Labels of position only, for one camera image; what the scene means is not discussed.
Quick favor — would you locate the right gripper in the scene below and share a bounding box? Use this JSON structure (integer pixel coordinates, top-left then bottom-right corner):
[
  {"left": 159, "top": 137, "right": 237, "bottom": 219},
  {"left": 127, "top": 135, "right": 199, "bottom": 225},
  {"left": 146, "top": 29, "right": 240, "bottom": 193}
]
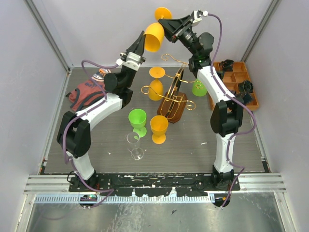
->
[{"left": 154, "top": 15, "right": 197, "bottom": 57}]

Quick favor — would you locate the orange goblet back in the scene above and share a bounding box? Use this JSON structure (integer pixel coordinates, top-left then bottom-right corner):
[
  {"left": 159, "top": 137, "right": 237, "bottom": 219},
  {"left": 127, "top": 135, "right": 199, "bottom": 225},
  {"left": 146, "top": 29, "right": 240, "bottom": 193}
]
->
[{"left": 144, "top": 7, "right": 172, "bottom": 53}]

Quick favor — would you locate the orange goblet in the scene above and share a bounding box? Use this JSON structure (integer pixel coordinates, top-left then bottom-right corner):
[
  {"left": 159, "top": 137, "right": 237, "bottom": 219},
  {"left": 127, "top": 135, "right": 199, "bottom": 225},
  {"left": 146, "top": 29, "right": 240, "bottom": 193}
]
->
[
  {"left": 144, "top": 7, "right": 172, "bottom": 53},
  {"left": 148, "top": 66, "right": 165, "bottom": 101},
  {"left": 150, "top": 115, "right": 169, "bottom": 145}
]

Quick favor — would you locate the green goblet back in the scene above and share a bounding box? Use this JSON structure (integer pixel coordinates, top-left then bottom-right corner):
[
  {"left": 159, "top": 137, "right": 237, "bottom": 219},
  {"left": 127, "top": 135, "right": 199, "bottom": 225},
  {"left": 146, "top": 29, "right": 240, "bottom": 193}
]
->
[{"left": 192, "top": 79, "right": 207, "bottom": 97}]

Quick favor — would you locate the green goblet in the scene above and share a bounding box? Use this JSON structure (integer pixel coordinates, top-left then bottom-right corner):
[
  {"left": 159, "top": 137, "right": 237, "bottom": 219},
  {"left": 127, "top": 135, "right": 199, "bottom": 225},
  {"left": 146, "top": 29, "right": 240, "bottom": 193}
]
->
[
  {"left": 192, "top": 79, "right": 207, "bottom": 97},
  {"left": 128, "top": 109, "right": 147, "bottom": 138}
]

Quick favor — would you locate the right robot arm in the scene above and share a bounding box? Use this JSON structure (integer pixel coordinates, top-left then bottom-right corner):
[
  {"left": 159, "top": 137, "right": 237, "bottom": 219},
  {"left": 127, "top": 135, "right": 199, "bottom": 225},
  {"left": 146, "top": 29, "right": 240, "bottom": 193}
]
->
[{"left": 158, "top": 10, "right": 243, "bottom": 190}]

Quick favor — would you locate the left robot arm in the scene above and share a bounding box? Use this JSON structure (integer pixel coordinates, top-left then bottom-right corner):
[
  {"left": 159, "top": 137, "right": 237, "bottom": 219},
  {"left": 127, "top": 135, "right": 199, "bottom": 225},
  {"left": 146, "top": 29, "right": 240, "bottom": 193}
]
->
[{"left": 56, "top": 32, "right": 146, "bottom": 191}]

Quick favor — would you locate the gold wine glass rack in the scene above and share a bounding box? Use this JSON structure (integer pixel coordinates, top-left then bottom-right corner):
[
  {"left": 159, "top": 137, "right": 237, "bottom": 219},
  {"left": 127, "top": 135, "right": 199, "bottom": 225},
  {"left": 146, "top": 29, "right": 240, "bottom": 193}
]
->
[{"left": 141, "top": 54, "right": 196, "bottom": 123}]

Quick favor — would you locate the clear wine glass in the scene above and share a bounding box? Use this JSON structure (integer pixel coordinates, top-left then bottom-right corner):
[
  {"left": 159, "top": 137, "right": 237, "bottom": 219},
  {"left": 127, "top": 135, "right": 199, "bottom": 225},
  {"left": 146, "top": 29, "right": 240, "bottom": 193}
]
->
[{"left": 126, "top": 132, "right": 144, "bottom": 160}]

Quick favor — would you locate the rolled dark tie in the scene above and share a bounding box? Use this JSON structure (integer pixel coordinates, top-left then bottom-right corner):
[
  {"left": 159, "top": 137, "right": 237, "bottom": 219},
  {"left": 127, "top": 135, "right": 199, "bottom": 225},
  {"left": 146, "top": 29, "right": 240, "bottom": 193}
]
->
[
  {"left": 237, "top": 93, "right": 253, "bottom": 105},
  {"left": 221, "top": 59, "right": 234, "bottom": 72},
  {"left": 238, "top": 80, "right": 253, "bottom": 93}
]

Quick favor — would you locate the red printed t-shirt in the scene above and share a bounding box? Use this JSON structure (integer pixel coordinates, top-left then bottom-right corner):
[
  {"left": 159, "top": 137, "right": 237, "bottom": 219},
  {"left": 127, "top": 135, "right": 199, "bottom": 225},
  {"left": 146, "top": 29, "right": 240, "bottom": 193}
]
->
[{"left": 66, "top": 68, "right": 111, "bottom": 112}]

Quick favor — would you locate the green goblet front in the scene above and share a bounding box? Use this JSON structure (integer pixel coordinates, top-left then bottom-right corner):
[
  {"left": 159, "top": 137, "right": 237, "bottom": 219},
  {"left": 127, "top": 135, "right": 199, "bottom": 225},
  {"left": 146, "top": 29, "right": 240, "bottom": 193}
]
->
[{"left": 128, "top": 109, "right": 147, "bottom": 138}]

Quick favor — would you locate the wooden compartment tray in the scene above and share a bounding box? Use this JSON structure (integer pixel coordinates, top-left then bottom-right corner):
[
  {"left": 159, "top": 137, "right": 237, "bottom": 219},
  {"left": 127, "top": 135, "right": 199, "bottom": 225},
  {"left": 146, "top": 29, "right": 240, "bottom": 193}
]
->
[{"left": 214, "top": 61, "right": 259, "bottom": 111}]

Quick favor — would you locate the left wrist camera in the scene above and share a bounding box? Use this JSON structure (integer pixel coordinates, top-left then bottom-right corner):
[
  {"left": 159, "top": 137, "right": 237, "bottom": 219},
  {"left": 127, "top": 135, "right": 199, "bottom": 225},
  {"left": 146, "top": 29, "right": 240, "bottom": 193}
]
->
[{"left": 115, "top": 52, "right": 146, "bottom": 71}]

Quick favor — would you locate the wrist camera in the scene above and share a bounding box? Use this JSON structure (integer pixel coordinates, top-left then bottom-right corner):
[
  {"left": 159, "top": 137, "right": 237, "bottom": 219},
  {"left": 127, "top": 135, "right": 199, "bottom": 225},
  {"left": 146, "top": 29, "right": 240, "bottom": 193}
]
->
[
  {"left": 190, "top": 10, "right": 208, "bottom": 26},
  {"left": 115, "top": 52, "right": 146, "bottom": 71}
]

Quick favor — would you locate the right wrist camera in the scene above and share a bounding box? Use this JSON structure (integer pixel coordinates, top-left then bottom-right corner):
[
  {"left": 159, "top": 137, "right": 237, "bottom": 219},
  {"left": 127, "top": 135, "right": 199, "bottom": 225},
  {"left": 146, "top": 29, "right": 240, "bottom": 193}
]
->
[{"left": 190, "top": 10, "right": 208, "bottom": 26}]

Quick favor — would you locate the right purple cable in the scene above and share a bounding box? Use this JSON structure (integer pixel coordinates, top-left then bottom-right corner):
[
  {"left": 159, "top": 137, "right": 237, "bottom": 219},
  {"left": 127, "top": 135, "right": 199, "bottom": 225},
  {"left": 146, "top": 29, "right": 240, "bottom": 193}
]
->
[{"left": 207, "top": 13, "right": 256, "bottom": 208}]

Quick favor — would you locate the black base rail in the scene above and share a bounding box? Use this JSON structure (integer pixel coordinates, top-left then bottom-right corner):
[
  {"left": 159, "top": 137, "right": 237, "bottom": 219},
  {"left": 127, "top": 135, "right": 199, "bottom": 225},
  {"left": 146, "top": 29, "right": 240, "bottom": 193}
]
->
[{"left": 69, "top": 172, "right": 241, "bottom": 197}]

